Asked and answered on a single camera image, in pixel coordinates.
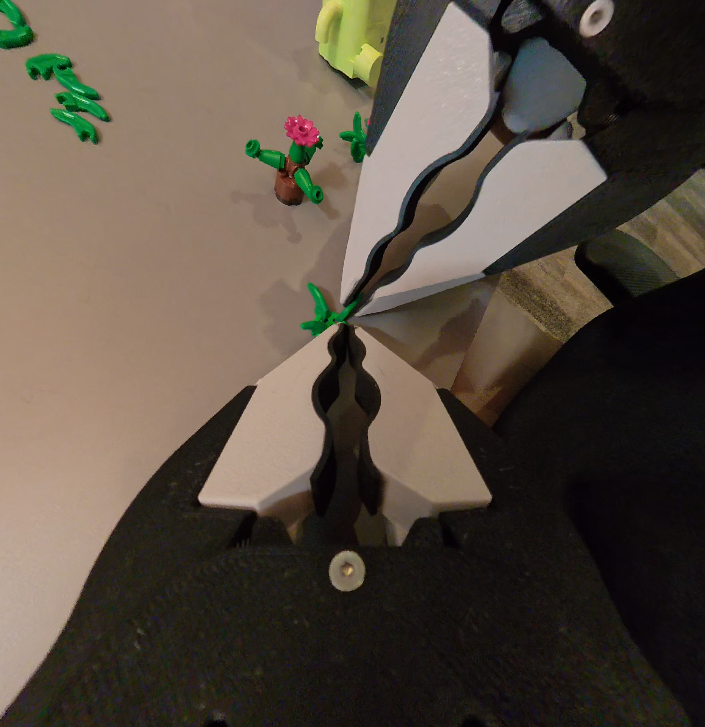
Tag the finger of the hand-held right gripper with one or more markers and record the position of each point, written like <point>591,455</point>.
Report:
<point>432,102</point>
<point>534,204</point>

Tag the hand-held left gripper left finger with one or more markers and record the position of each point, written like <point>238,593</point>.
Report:
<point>261,454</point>

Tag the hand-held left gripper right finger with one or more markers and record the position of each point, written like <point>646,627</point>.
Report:
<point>426,454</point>

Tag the toy bush with pink flowers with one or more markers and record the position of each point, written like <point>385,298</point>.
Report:
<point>358,139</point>

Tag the black chair armrest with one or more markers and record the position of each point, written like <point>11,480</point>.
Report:
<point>625,261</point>

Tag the lime green toy figure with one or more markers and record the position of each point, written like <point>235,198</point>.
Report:
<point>346,34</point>

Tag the toy cactus with pink flower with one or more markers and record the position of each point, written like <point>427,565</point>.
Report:
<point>288,190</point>

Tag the scatter of green toy leaves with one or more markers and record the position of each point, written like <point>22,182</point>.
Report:
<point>11,40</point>

